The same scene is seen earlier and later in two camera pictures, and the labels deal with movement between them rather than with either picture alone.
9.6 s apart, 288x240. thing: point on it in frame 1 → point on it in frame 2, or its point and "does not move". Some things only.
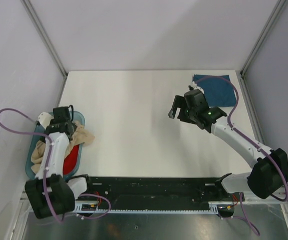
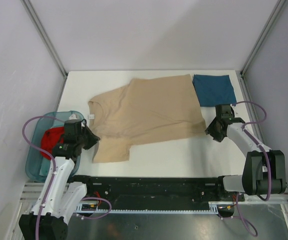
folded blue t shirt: (219, 92) does not move
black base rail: (161, 192) does not move
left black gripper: (74, 127) → (93, 139)
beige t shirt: (80, 136) → (148, 110)
